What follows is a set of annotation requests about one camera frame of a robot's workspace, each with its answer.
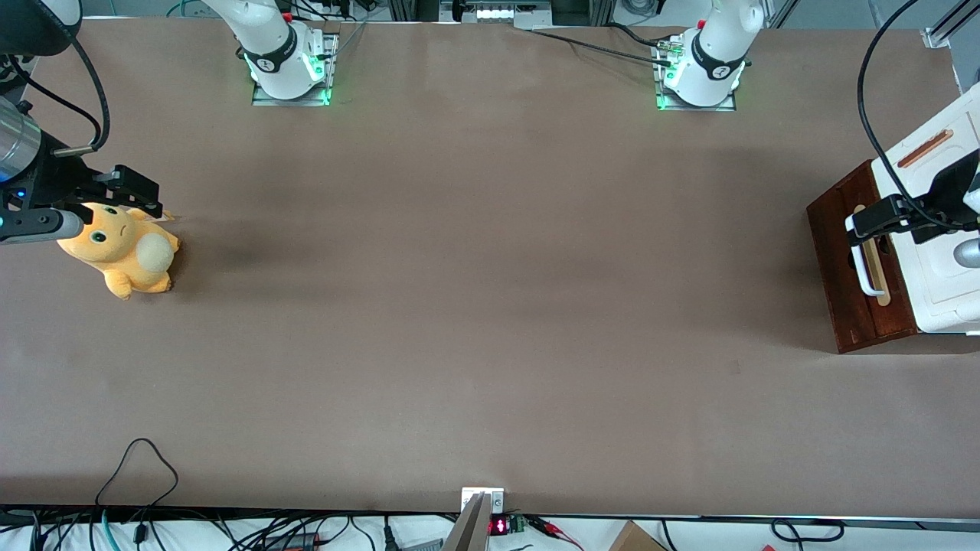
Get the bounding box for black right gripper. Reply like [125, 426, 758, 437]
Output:
[15, 145, 164, 220]

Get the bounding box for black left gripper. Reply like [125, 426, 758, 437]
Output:
[852, 149, 980, 246]

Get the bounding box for white drawer handle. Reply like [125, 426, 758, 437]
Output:
[844, 213, 889, 298]

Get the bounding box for light wooden handle backplate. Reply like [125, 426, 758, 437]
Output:
[852, 204, 893, 307]

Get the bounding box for dark wooden drawer with handle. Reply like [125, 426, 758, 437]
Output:
[838, 162, 917, 343]

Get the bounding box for dark wooden drawer cabinet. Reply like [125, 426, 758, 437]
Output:
[806, 159, 921, 355]

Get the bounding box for orange plush toy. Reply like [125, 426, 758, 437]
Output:
[56, 201, 181, 301]

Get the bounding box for white plastic box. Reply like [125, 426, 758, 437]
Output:
[871, 80, 980, 336]

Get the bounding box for aluminium extrusion profile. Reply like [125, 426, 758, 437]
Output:
[921, 0, 980, 51]

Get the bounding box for white power strip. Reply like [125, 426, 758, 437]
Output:
[440, 0, 552, 30]

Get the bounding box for brown cardboard box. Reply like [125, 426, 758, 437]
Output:
[609, 520, 668, 551]

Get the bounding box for red black clip leads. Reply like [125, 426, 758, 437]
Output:
[527, 516, 584, 551]

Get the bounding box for grey metal bar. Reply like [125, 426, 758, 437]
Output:
[443, 494, 491, 551]

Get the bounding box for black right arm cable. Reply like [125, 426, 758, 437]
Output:
[4, 34, 112, 158]

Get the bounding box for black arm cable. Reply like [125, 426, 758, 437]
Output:
[4, 34, 112, 158]
[857, 0, 980, 230]

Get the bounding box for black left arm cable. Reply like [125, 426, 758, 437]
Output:
[857, 0, 980, 230]

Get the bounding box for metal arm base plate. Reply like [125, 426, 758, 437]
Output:
[251, 32, 339, 108]
[652, 38, 738, 113]

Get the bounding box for thin black looped cable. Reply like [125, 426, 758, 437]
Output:
[95, 438, 179, 536]

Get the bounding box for black coiled cable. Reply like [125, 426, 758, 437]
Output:
[769, 519, 845, 543]

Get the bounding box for long black table cable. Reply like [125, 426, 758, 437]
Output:
[528, 23, 675, 68]

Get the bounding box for white metal bracket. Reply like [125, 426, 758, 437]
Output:
[461, 487, 506, 515]

